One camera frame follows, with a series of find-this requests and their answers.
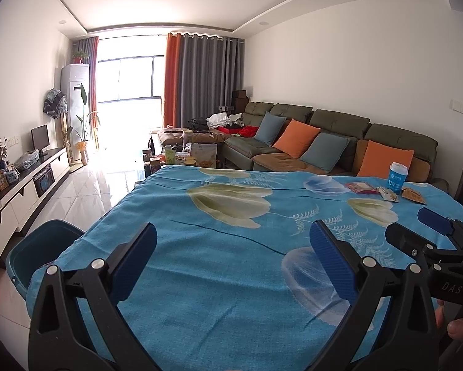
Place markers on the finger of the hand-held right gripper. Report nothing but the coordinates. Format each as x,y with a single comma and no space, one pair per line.
434,220
405,239

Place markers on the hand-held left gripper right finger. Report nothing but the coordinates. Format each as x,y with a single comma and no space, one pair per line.
330,259

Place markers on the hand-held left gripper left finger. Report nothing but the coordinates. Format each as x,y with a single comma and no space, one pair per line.
135,262

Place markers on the blue plastic trash bin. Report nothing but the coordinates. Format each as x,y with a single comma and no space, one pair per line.
42,247

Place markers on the person's right hand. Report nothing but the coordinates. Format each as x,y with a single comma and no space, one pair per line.
461,328

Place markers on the orange snack packet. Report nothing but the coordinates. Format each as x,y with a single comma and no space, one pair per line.
414,196

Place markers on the white and yellow snack packet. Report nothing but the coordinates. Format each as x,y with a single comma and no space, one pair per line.
388,194

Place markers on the blue cup with white lid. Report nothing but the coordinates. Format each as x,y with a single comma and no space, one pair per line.
397,179

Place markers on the red snack packet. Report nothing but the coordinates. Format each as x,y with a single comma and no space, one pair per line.
361,188

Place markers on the orange cushion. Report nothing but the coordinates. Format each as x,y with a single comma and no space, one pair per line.
295,139
384,160

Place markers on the blue floral blanket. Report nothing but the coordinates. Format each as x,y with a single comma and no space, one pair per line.
216,278

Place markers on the large blue cushion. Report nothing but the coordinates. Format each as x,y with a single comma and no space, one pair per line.
324,152

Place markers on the cluttered coffee table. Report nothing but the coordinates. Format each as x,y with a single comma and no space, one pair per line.
173,162

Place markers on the white and black TV cabinet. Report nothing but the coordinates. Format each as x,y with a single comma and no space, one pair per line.
19,193

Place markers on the green and brown sofa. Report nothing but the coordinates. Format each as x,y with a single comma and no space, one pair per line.
339,119

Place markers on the brown leather ottoman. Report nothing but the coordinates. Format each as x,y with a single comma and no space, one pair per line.
193,137

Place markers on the tall plant in yellow pot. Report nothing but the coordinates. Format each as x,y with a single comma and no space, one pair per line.
82,131

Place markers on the small blue cushion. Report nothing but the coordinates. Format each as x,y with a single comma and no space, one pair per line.
269,128

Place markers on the clear plastic bag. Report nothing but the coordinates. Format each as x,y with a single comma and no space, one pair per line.
26,160

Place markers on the blue and white porcelain jar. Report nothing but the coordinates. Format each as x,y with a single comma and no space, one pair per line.
12,174

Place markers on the black bag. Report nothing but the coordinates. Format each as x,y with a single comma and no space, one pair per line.
197,124

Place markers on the red cloth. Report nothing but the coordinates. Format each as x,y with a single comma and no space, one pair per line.
247,131

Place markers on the black monitor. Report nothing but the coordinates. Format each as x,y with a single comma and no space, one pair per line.
40,137

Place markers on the pile of white clothes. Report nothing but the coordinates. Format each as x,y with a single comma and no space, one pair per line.
222,119

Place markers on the vase with flower branches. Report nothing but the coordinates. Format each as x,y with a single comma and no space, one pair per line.
0,154

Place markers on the white standing air conditioner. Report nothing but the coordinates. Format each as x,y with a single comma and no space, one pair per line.
74,100

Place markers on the cloth-covered standing fan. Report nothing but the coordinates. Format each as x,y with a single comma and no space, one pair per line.
54,103

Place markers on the black-framed window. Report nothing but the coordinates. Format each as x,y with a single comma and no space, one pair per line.
135,81

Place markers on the dark brown box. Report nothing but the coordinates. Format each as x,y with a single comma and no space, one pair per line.
240,100

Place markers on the wide orange curtain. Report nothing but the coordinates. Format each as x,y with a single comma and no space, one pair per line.
171,81

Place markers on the narrow orange curtain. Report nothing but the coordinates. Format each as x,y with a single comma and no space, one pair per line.
93,81

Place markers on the wide grey curtain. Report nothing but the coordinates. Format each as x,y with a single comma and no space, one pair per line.
212,77

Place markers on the small green potted plant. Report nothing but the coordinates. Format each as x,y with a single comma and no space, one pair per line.
80,57

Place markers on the narrow grey curtain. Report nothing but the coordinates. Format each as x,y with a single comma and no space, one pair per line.
82,48

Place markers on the white wall switch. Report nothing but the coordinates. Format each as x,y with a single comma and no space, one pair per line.
459,107

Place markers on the white wall socket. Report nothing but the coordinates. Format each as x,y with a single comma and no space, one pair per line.
13,141

